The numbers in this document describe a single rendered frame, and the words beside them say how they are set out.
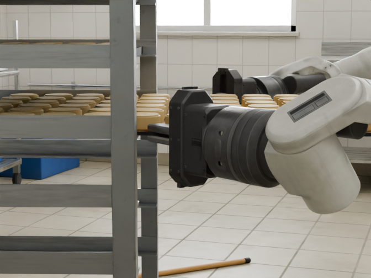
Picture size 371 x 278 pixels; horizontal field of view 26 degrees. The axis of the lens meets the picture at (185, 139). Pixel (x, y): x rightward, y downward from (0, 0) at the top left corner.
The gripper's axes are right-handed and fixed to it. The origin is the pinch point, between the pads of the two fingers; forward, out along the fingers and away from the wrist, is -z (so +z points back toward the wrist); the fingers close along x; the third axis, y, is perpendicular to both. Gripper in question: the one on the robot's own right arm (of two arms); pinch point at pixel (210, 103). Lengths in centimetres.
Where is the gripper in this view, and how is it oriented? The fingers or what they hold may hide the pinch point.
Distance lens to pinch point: 143.8
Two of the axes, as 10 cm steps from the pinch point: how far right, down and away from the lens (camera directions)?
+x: 0.1, -9.9, -1.4
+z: 7.2, -0.9, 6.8
